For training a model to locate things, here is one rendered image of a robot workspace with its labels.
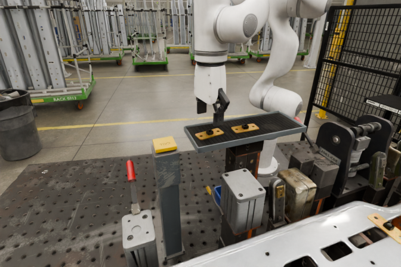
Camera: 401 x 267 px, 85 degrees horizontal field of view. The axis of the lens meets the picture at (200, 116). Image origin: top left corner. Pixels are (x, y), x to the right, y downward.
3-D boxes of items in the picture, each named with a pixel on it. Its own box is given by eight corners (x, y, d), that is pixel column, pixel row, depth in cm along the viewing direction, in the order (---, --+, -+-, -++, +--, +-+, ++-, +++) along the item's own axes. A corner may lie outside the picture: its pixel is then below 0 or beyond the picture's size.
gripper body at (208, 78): (188, 56, 59) (190, 96, 64) (208, 63, 51) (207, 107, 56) (212, 54, 62) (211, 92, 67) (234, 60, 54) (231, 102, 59)
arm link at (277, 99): (261, 123, 115) (270, 80, 103) (295, 139, 104) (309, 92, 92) (247, 132, 107) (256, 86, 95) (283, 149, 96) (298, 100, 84)
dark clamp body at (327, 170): (299, 264, 77) (326, 177, 61) (275, 232, 88) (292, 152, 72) (323, 253, 80) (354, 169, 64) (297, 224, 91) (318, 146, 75)
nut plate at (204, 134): (200, 140, 63) (200, 137, 62) (194, 134, 66) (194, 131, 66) (224, 133, 67) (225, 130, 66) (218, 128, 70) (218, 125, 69)
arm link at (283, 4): (274, 120, 95) (242, 106, 104) (286, 111, 102) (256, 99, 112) (306, -16, 70) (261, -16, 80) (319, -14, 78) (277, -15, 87)
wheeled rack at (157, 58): (169, 71, 636) (164, 2, 562) (133, 72, 621) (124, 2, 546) (166, 59, 807) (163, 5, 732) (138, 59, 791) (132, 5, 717)
